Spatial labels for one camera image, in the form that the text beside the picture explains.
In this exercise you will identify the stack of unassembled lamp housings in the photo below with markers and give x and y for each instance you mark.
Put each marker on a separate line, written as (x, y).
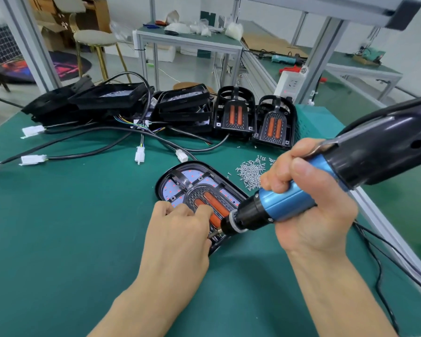
(105, 101)

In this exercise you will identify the white power strip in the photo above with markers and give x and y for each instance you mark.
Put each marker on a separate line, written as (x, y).
(289, 82)

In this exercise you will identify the person's left hand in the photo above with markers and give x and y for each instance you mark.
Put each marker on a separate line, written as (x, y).
(175, 245)

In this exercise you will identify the white crumpled bag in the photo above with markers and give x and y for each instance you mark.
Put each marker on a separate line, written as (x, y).
(234, 30)

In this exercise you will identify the colourful round rug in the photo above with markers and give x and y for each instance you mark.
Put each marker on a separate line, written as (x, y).
(38, 68)

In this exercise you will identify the open brown cardboard carton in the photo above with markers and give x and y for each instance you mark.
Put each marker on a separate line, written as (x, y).
(49, 24)

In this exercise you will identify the green workbench white legs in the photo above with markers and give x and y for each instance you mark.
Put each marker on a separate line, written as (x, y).
(365, 66)

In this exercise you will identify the teal power supply box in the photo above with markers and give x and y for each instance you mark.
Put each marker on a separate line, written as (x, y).
(319, 121)

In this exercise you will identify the person's left forearm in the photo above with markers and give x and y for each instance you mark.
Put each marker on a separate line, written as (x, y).
(137, 316)

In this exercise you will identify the aluminium shelf frame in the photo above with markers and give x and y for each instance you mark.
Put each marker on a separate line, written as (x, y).
(323, 56)

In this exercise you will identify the blue black electric screwdriver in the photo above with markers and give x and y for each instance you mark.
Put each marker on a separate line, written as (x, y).
(386, 147)

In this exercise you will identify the person's right hand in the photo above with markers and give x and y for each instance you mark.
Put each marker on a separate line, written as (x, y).
(323, 221)

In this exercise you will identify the black checked cloth table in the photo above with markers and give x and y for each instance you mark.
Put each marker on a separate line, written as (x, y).
(0, 49)

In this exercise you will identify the small green workbench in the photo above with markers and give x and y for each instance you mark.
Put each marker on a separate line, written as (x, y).
(189, 38)

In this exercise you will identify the brown wooden cabinet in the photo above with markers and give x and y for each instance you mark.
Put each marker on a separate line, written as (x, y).
(98, 14)

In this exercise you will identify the lamp unit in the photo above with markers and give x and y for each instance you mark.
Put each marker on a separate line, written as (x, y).
(172, 186)

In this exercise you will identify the teal hand tool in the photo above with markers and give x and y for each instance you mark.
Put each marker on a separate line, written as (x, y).
(288, 59)

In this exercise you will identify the heap of small silver screws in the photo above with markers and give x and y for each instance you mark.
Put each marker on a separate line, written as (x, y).
(251, 172)

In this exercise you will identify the round beige stool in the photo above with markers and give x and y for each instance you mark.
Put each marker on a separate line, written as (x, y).
(95, 38)

